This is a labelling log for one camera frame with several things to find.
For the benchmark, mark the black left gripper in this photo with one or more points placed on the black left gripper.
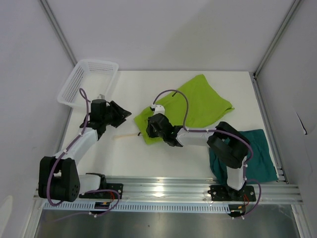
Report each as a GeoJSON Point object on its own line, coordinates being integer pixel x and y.
{"type": "Point", "coordinates": [118, 110]}

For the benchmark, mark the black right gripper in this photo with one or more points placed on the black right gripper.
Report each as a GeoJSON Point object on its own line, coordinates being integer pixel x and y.
{"type": "Point", "coordinates": [149, 130]}

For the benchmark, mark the lime green shorts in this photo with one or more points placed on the lime green shorts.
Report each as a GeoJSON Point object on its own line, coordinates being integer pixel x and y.
{"type": "Point", "coordinates": [193, 103]}

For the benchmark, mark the teal green shorts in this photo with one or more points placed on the teal green shorts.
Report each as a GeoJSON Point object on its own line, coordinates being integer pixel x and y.
{"type": "Point", "coordinates": [260, 166]}

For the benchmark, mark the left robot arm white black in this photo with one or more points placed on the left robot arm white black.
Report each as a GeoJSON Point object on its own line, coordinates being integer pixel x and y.
{"type": "Point", "coordinates": [59, 180]}

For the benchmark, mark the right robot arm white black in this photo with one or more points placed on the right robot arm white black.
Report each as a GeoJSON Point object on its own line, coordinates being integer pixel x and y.
{"type": "Point", "coordinates": [229, 145]}

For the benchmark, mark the white plastic basket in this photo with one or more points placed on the white plastic basket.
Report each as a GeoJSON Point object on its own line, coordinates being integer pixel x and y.
{"type": "Point", "coordinates": [97, 77]}

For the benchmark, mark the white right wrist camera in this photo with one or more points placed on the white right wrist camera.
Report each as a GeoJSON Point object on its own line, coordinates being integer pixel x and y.
{"type": "Point", "coordinates": [157, 109]}

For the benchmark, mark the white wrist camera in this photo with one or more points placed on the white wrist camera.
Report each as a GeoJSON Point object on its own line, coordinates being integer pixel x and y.
{"type": "Point", "coordinates": [157, 109]}
{"type": "Point", "coordinates": [101, 96]}

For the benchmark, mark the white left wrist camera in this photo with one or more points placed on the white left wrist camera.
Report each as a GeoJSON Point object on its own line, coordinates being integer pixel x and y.
{"type": "Point", "coordinates": [101, 96]}

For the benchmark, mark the aluminium mounting rail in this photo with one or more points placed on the aluminium mounting rail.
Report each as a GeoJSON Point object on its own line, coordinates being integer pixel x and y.
{"type": "Point", "coordinates": [198, 190]}

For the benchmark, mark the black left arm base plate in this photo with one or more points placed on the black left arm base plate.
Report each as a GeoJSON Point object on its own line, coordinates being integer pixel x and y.
{"type": "Point", "coordinates": [105, 191]}

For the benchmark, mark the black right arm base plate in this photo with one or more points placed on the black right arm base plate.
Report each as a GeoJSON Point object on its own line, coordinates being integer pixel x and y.
{"type": "Point", "coordinates": [225, 193]}

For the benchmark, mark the slotted white cable duct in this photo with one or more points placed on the slotted white cable duct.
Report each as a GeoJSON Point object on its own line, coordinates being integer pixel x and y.
{"type": "Point", "coordinates": [142, 207]}

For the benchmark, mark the left aluminium frame post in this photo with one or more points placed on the left aluminium frame post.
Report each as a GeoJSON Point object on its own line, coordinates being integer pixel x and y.
{"type": "Point", "coordinates": [58, 30]}

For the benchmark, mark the aluminium frame post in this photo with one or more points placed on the aluminium frame post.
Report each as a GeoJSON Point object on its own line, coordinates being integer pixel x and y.
{"type": "Point", "coordinates": [58, 30]}
{"type": "Point", "coordinates": [285, 23]}

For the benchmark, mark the right aluminium frame post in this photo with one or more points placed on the right aluminium frame post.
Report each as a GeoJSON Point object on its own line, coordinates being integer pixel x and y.
{"type": "Point", "coordinates": [285, 23]}

